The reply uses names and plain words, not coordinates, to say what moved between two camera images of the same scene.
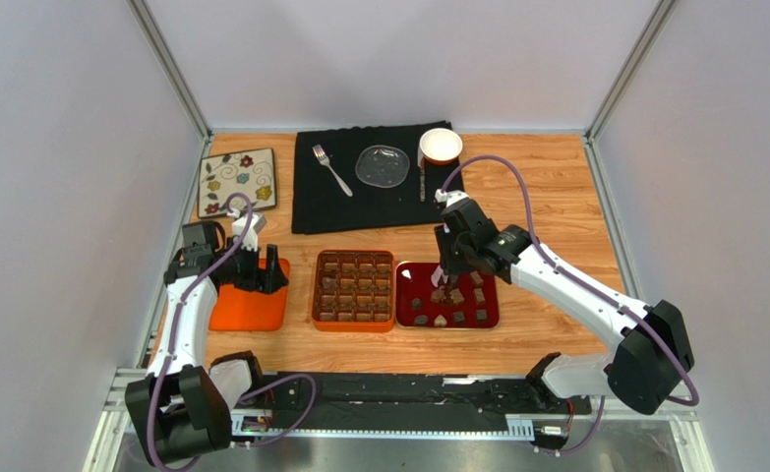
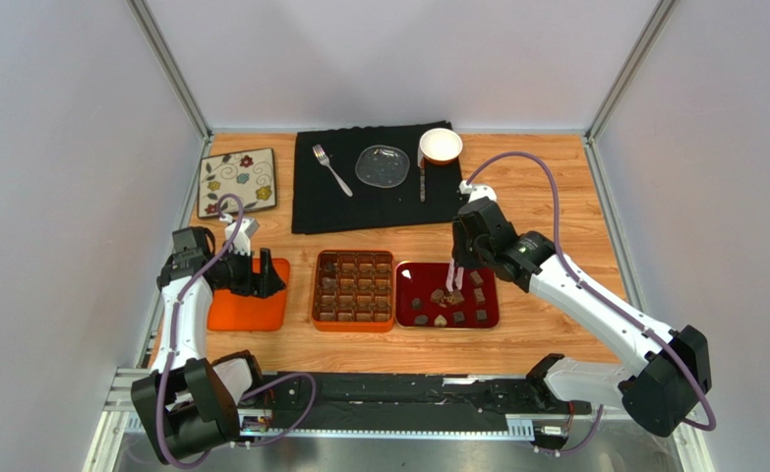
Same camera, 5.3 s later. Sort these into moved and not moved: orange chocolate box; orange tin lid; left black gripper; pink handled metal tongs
Moved: pink handled metal tongs
Not moved: orange chocolate box; left black gripper; orange tin lid
